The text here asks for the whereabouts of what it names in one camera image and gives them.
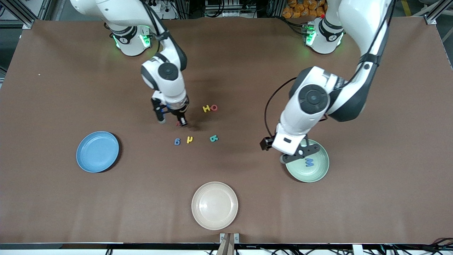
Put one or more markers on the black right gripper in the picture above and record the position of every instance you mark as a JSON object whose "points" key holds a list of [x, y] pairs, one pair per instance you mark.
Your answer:
{"points": [[180, 114]]}

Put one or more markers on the yellow capital letter H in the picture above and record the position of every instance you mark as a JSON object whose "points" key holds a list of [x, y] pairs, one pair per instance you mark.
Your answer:
{"points": [[206, 108]]}

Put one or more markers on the red capital letter Q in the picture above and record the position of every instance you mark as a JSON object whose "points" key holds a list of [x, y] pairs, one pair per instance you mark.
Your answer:
{"points": [[211, 107]]}

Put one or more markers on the teal capital letter B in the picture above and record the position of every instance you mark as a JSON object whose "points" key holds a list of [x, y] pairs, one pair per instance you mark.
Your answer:
{"points": [[213, 138]]}

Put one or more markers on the blue capital letter M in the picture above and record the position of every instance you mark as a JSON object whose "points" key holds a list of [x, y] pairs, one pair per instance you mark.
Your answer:
{"points": [[309, 162]]}

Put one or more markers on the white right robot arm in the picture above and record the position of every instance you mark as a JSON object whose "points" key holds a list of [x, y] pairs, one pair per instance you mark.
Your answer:
{"points": [[170, 90]]}

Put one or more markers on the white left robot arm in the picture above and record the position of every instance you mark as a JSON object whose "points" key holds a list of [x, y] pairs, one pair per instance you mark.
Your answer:
{"points": [[293, 124]]}

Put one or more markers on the pale green plate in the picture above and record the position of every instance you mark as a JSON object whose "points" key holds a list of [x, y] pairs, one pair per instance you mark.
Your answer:
{"points": [[311, 173]]}

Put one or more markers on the beige plate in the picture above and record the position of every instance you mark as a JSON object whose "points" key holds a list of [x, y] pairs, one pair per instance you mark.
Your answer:
{"points": [[214, 205]]}

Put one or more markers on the blue plate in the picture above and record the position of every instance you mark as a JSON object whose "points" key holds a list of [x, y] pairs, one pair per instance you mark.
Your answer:
{"points": [[97, 151]]}

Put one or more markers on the brown table cover sheet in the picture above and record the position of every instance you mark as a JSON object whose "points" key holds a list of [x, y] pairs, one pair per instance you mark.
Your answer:
{"points": [[247, 53]]}

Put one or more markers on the white power strip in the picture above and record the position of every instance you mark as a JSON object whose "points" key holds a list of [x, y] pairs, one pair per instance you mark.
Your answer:
{"points": [[164, 14]]}

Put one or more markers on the grey equipment rack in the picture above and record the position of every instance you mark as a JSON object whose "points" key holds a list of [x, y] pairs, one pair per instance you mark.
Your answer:
{"points": [[230, 9]]}

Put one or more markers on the orange packets pile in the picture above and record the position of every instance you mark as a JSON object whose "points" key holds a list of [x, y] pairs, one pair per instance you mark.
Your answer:
{"points": [[300, 9]]}

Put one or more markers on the grey metal bracket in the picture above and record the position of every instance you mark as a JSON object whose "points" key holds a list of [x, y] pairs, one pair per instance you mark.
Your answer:
{"points": [[236, 238]]}

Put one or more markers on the brown post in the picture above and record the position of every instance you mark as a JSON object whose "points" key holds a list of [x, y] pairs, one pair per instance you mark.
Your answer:
{"points": [[226, 248]]}

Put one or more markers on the aluminium frame profile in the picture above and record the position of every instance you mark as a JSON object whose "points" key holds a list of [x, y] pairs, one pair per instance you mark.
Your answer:
{"points": [[430, 20], [29, 23]]}

